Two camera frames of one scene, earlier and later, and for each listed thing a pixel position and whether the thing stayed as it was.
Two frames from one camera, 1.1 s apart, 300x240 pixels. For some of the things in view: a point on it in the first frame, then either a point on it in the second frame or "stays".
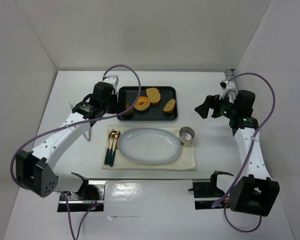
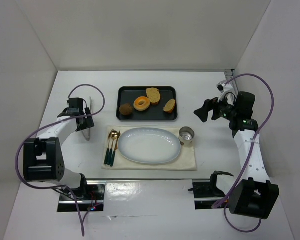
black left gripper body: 114,105 → 85,122
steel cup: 186,136 stays
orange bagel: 142,104 stays
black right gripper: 215,106 stays
